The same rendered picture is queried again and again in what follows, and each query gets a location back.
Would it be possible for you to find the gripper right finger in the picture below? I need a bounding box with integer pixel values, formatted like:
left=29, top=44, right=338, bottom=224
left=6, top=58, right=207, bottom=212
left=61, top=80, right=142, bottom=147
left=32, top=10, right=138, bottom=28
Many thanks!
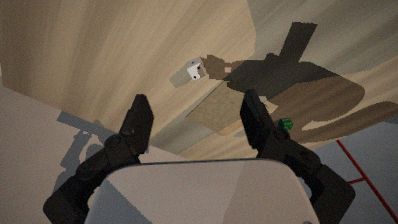
left=240, top=89, right=356, bottom=224

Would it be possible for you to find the grey die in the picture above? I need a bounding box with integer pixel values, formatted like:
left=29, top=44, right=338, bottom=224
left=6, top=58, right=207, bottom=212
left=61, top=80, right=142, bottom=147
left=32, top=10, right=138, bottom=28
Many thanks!
left=187, top=57, right=207, bottom=81

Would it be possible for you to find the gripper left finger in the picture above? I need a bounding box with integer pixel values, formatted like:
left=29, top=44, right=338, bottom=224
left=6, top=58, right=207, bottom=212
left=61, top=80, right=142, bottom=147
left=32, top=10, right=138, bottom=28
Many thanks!
left=43, top=94, right=154, bottom=224

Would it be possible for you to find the green die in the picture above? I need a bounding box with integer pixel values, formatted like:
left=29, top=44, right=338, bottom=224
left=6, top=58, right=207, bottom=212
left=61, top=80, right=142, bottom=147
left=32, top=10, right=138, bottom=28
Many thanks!
left=278, top=118, right=293, bottom=131

